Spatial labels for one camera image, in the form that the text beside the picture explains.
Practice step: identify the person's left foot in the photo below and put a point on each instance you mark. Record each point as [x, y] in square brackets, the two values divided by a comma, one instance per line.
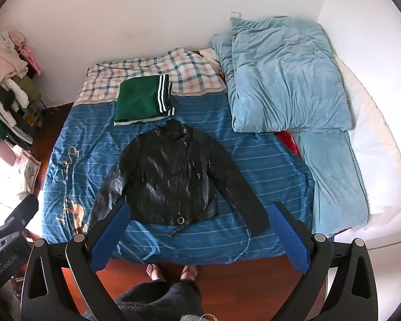
[155, 272]

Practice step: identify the light blue quilt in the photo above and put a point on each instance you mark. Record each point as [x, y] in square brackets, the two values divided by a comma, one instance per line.
[287, 80]

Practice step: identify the blue striped bed sheet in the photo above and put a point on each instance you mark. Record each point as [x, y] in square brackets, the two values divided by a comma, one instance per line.
[254, 187]

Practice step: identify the wall socket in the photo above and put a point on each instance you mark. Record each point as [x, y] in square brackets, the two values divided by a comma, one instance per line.
[235, 14]

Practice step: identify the person's foot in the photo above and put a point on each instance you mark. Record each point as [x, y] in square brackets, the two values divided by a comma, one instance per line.
[188, 271]
[155, 272]

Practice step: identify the folded green garment white stripes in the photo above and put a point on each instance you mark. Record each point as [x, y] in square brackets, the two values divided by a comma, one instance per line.
[138, 102]

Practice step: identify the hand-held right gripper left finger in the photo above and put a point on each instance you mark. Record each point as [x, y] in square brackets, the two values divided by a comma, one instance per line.
[108, 232]

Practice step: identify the red cloth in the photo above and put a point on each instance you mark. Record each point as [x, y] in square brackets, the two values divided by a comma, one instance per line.
[289, 142]

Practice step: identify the white fleece blanket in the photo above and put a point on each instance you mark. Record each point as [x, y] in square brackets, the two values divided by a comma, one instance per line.
[377, 147]

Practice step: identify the person's right foot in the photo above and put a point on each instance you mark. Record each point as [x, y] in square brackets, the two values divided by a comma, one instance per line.
[188, 271]

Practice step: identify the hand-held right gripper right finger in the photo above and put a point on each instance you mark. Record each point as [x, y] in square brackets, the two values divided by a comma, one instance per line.
[289, 232]

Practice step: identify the patterned bag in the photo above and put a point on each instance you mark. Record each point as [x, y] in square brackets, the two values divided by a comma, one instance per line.
[29, 170]

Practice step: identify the black leather jacket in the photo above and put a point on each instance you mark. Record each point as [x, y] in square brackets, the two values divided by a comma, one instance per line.
[173, 177]

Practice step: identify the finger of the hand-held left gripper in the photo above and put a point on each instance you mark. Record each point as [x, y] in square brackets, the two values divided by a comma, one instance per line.
[21, 211]

